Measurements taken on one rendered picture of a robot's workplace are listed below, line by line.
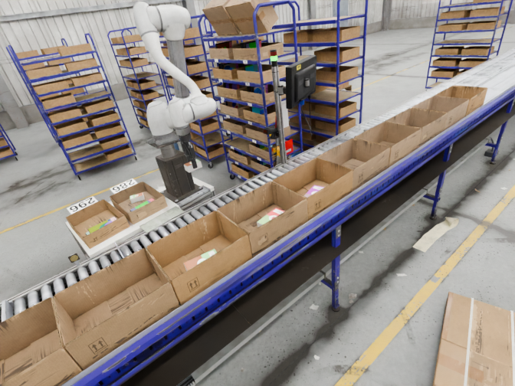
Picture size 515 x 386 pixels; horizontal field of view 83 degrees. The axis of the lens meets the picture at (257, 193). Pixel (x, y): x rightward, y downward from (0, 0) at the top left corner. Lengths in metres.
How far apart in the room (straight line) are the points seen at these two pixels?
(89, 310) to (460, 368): 1.93
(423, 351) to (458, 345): 0.21
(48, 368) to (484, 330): 2.21
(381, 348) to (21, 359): 1.89
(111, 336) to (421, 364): 1.74
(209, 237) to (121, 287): 0.48
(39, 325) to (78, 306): 0.14
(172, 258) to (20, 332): 0.64
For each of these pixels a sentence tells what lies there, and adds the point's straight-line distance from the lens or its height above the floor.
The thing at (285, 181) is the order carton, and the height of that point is 1.00.
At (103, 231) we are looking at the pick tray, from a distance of 2.21.
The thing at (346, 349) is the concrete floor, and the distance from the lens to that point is 2.22.
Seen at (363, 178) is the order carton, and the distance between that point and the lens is 1.95.
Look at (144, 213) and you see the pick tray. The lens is 2.27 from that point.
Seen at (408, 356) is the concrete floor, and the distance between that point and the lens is 2.27.
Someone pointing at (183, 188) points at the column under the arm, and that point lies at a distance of 2.37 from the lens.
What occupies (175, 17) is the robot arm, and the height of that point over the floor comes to 1.94.
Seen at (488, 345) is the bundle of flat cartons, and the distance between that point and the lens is 2.31.
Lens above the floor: 1.91
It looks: 32 degrees down
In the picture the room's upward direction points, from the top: 9 degrees counter-clockwise
